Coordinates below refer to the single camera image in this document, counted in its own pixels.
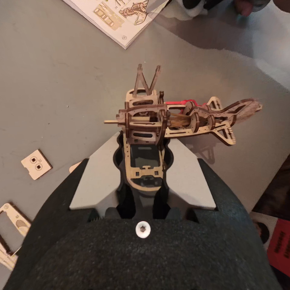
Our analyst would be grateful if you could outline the grey desk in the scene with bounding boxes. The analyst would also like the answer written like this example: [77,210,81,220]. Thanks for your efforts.
[0,0,290,272]

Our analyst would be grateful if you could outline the person's right hand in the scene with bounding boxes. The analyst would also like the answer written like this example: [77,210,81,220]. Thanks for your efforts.
[234,0,255,17]

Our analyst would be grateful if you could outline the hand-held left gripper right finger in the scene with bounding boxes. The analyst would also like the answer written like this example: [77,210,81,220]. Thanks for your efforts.
[154,137,217,220]

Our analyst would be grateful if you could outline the model instruction booklet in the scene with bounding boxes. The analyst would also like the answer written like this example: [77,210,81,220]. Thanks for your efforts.
[62,0,169,50]

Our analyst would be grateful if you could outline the wooden model airplane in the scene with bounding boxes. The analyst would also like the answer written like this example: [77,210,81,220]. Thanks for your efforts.
[104,64,263,196]

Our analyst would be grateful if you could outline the wooden laser-cut parts sheet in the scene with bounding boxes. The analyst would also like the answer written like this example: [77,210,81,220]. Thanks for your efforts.
[0,202,32,271]

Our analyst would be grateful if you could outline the small wooden scrap piece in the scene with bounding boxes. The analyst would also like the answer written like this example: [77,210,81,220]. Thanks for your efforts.
[69,161,82,174]

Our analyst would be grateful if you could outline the red printed box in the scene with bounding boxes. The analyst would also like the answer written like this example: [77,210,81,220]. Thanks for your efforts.
[249,211,290,273]

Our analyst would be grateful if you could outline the small wooden two-hole piece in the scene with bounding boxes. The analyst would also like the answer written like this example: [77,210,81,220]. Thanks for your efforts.
[21,149,53,181]

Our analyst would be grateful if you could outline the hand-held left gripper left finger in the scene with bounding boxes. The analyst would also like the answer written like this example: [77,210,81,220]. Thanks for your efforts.
[69,131,136,220]

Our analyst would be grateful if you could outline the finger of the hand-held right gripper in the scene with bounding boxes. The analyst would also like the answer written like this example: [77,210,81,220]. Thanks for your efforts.
[145,0,169,13]

